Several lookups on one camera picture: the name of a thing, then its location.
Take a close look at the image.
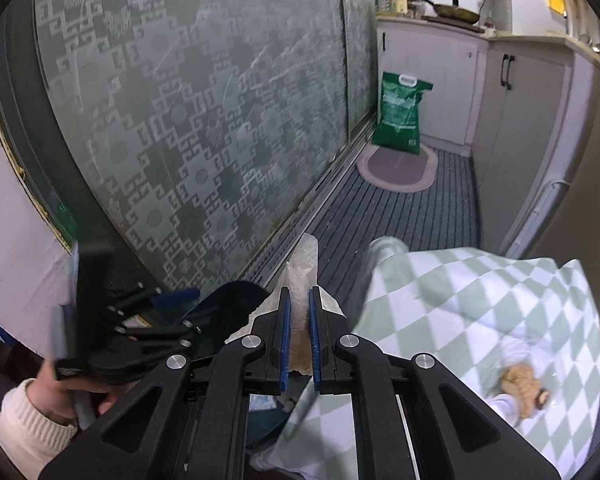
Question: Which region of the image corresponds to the brown food scrap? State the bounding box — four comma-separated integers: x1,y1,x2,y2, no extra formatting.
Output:
499,364,552,418

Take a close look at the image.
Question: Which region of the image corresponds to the person's left forearm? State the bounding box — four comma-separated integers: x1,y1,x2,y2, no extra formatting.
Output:
0,377,81,480

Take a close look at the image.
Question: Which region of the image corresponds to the green rice bag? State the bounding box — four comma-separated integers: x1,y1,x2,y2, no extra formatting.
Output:
371,71,435,155

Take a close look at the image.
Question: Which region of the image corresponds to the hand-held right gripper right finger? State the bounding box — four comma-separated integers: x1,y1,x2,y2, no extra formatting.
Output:
307,286,563,480

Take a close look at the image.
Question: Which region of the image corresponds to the dark teal trash bin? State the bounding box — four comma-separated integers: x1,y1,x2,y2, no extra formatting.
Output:
180,280,311,448

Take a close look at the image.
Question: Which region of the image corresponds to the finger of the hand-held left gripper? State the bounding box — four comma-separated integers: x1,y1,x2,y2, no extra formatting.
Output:
107,282,201,328
115,317,203,356

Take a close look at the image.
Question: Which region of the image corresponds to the frying pan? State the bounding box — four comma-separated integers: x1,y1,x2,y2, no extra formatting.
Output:
410,0,481,23

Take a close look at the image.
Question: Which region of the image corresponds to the white pipe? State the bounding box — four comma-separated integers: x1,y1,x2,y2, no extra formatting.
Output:
507,180,571,256

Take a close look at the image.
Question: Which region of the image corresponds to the beige two-door fridge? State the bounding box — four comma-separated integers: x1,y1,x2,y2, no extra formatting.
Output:
500,75,600,281

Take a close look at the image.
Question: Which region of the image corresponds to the translucent plastic bag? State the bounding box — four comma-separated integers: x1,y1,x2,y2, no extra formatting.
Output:
227,232,348,376

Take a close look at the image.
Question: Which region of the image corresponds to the person's left hand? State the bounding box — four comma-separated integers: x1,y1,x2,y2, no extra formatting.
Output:
35,360,126,426

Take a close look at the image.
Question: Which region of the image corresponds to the oval grey floor mat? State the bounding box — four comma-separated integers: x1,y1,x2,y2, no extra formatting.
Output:
356,144,437,193

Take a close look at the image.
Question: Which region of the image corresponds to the green white checkered tablecloth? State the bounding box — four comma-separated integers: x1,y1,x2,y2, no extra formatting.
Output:
252,247,600,480

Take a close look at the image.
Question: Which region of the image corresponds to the patterned glass sliding door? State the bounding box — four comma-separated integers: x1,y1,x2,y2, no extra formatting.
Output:
337,0,381,146
0,0,351,306

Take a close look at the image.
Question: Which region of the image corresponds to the white base cabinet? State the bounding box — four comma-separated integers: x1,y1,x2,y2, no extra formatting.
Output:
472,32,600,256
376,15,491,146

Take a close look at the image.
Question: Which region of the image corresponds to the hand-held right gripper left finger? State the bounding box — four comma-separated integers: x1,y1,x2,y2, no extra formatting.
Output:
40,287,295,480

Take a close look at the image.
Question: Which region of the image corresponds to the striped grey floor mat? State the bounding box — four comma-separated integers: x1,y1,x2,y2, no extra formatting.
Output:
260,147,481,321

